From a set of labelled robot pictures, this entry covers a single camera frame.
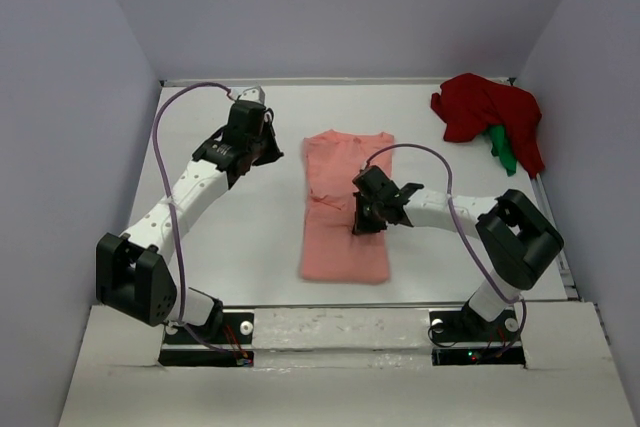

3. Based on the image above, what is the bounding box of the pink t shirt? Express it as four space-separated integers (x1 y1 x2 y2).
300 130 394 285

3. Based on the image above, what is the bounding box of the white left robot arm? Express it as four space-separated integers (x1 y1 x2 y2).
96 90 283 342

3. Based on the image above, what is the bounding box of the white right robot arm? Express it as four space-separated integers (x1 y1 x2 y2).
353 166 564 347

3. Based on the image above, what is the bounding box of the red t shirt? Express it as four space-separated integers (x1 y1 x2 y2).
430 73 545 178

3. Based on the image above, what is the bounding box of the green t shirt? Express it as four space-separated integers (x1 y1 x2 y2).
485 125 518 177

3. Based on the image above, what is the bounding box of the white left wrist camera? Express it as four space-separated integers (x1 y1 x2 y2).
227 86 265 104

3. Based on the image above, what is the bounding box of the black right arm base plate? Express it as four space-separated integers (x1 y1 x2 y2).
427 309 526 367

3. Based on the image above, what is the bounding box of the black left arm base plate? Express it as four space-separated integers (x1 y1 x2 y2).
158 309 255 368

